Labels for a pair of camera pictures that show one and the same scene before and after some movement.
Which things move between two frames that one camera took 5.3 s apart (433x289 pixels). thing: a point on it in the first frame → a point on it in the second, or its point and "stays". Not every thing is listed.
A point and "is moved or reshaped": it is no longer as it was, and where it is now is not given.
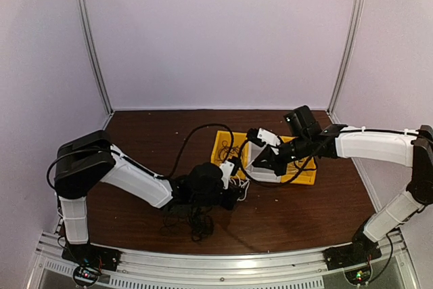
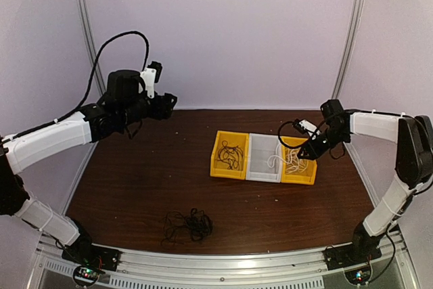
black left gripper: (235, 193) → (164, 107)
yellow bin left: (224, 146) stays
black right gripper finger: (280, 168) → (307, 152)
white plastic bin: (256, 173) stays
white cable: (241, 184) is moved or reshaped
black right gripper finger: (266, 159) → (308, 145)
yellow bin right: (307, 176) stays
